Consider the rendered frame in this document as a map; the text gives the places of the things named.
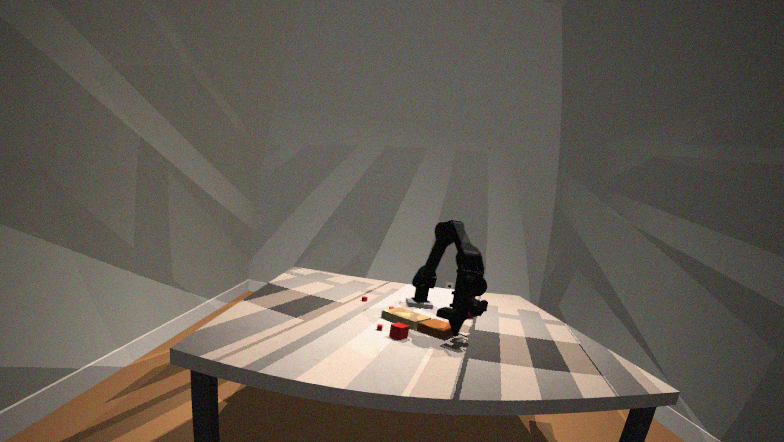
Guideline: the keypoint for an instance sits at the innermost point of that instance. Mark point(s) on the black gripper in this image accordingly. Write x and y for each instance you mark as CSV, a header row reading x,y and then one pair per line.
x,y
455,315

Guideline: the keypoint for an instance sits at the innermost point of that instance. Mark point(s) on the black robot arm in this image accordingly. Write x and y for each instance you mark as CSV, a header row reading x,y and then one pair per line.
x,y
469,263

